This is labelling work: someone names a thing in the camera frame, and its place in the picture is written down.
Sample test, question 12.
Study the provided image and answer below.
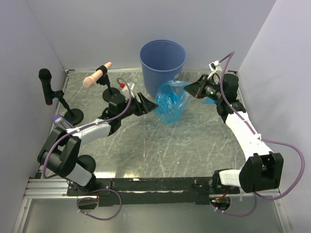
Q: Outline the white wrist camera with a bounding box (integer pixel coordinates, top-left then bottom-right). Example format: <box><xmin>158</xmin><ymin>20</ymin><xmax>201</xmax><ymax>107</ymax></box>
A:
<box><xmin>208</xmin><ymin>61</ymin><xmax>222</xmax><ymax>79</ymax></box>
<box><xmin>120</xmin><ymin>82</ymin><xmax>135</xmax><ymax>99</ymax></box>

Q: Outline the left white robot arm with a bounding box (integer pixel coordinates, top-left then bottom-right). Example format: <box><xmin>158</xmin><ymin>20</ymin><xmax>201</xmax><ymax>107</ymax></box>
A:
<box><xmin>37</xmin><ymin>93</ymin><xmax>158</xmax><ymax>195</ymax></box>

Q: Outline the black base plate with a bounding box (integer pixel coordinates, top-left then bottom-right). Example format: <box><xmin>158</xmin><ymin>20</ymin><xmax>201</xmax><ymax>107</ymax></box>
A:
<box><xmin>67</xmin><ymin>177</ymin><xmax>240</xmax><ymax>207</ymax></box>

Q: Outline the black microphone on stand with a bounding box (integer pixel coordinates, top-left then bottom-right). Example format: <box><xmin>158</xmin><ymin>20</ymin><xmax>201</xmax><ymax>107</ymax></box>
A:
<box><xmin>38</xmin><ymin>68</ymin><xmax>84</xmax><ymax>126</ymax></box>

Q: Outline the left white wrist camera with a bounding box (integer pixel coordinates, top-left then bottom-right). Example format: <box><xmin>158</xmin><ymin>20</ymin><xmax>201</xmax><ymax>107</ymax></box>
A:
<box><xmin>120</xmin><ymin>82</ymin><xmax>135</xmax><ymax>99</ymax></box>

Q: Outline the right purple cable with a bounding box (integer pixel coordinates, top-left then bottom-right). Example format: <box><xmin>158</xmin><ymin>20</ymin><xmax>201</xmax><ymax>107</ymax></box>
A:
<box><xmin>212</xmin><ymin>51</ymin><xmax>306</xmax><ymax>217</ymax></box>

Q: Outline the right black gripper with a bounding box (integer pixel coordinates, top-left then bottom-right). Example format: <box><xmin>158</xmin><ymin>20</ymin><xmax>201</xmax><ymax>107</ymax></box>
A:
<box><xmin>184</xmin><ymin>74</ymin><xmax>224</xmax><ymax>102</ymax></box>

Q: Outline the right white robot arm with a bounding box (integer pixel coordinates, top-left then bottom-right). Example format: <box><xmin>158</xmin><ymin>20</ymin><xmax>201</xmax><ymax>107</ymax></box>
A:
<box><xmin>184</xmin><ymin>74</ymin><xmax>284</xmax><ymax>193</ymax></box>

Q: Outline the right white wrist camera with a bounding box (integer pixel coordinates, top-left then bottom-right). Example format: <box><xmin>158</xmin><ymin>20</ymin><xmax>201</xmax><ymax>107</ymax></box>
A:
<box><xmin>208</xmin><ymin>61</ymin><xmax>222</xmax><ymax>79</ymax></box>

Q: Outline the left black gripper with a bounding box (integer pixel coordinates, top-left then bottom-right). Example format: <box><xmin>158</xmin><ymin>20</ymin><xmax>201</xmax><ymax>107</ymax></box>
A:
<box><xmin>119</xmin><ymin>92</ymin><xmax>159</xmax><ymax>120</ymax></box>

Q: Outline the blue plastic trash bin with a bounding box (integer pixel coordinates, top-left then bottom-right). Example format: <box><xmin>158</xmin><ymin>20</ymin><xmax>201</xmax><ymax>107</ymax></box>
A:
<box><xmin>139</xmin><ymin>40</ymin><xmax>186</xmax><ymax>98</ymax></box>

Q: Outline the beige microphone on stand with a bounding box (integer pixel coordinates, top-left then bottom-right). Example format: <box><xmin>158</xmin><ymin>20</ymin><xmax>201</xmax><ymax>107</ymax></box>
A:
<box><xmin>83</xmin><ymin>62</ymin><xmax>120</xmax><ymax>102</ymax></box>

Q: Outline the purple clear box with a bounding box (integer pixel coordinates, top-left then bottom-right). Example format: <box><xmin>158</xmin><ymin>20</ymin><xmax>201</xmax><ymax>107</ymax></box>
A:
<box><xmin>52</xmin><ymin>114</ymin><xmax>74</xmax><ymax>130</ymax></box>

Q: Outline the aluminium rail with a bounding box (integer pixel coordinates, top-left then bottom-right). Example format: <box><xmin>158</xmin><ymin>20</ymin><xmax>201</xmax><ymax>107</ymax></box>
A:
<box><xmin>23</xmin><ymin>176</ymin><xmax>281</xmax><ymax>200</ymax></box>

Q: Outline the purple microphone on stand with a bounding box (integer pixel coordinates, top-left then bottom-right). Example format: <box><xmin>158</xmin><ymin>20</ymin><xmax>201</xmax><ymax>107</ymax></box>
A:
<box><xmin>77</xmin><ymin>155</ymin><xmax>96</xmax><ymax>173</ymax></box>

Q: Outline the blue trash bag roll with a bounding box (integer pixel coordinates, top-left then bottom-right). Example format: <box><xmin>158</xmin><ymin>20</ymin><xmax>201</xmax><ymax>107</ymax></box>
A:
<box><xmin>204</xmin><ymin>98</ymin><xmax>217</xmax><ymax>105</ymax></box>

